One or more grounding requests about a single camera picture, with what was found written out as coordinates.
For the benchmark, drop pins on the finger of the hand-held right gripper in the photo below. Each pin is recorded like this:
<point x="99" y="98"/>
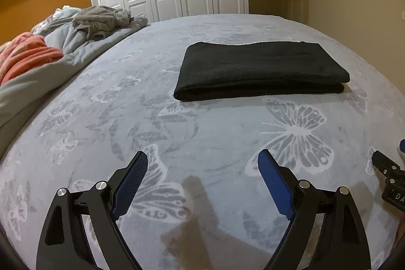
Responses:
<point x="402" y="145"/>
<point x="384" y="162"/>

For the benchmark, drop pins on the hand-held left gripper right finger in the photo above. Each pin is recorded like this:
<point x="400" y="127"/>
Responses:
<point x="275" y="184"/>

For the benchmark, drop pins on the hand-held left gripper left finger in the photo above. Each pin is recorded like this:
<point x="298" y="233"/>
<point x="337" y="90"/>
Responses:
<point x="131" y="184"/>

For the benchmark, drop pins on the black pants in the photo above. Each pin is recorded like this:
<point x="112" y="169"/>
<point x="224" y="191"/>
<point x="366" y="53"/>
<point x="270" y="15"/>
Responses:
<point x="259" y="67"/>

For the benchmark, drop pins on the grey butterfly printed blanket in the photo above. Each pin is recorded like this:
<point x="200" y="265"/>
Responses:
<point x="221" y="137"/>

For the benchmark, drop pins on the light grey duvet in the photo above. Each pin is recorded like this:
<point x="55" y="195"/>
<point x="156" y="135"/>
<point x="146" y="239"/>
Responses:
<point x="47" y="80"/>

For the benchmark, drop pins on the crumpled grey garment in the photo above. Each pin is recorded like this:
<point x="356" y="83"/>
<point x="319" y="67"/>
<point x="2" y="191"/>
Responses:
<point x="99" y="20"/>

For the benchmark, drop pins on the coral fleece blanket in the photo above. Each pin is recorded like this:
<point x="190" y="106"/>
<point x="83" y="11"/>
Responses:
<point x="25" y="50"/>

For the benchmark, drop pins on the white cloth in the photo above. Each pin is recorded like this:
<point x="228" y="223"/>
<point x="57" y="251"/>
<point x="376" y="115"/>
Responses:
<point x="65" y="11"/>

